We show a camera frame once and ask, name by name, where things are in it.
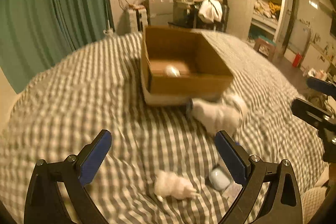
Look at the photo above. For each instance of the chair with white clothes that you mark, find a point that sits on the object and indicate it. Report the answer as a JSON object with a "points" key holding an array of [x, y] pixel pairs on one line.
{"points": [[213, 15]]}

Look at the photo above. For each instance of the red bottle on floor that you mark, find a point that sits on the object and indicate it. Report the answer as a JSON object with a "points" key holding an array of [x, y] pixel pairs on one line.
{"points": [[297, 60]]}

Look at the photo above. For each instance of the pile of clothes on shelf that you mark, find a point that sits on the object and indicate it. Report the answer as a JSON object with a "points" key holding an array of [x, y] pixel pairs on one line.
{"points": [[268, 9]]}

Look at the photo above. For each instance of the grey checkered bed cover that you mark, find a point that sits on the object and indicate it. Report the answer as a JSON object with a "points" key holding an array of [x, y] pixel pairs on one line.
{"points": [[99, 87]]}

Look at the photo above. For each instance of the beige tape roll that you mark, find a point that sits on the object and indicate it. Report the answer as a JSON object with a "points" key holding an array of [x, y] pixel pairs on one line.
{"points": [[238, 103]]}

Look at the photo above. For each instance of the green curtain left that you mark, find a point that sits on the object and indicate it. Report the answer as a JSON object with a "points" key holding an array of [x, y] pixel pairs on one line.
{"points": [[37, 34]]}

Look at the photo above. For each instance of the silver mini fridge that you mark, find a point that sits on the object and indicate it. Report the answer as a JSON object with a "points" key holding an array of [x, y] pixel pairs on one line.
{"points": [[160, 12]]}

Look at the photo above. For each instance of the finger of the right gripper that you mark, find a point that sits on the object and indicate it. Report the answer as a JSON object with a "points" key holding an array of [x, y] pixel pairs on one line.
{"points": [[312, 115], [322, 86]]}

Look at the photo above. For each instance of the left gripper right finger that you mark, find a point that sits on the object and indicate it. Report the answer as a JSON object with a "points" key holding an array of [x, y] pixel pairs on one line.
{"points": [[234, 156]]}

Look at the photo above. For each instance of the light blue round case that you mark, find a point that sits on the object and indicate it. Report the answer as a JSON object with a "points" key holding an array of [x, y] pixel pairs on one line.
{"points": [[220, 178]]}

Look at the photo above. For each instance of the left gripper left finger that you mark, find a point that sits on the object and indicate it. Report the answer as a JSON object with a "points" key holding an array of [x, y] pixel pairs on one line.
{"points": [[91, 157]]}

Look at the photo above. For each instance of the blue white packet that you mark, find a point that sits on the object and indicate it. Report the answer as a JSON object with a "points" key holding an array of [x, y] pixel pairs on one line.
{"points": [[232, 191]]}

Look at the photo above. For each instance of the small white sock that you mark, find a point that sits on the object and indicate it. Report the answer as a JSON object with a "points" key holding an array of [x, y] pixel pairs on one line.
{"points": [[169, 184]]}

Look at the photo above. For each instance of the white knit glove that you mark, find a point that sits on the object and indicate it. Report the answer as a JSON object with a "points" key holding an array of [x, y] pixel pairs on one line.
{"points": [[215, 116]]}

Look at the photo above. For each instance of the white suitcase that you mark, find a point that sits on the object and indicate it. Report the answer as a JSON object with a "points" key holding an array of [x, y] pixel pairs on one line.
{"points": [[137, 18]]}

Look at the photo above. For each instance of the brown cardboard box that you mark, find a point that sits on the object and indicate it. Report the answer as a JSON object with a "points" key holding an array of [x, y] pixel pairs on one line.
{"points": [[204, 74]]}

